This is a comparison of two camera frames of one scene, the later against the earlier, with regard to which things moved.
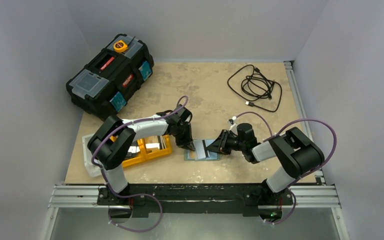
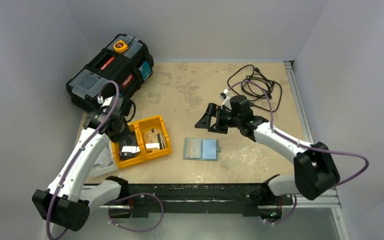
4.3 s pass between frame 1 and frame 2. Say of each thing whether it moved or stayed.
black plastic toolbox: stayed
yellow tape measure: stayed
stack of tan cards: stayed
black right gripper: moved
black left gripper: moved
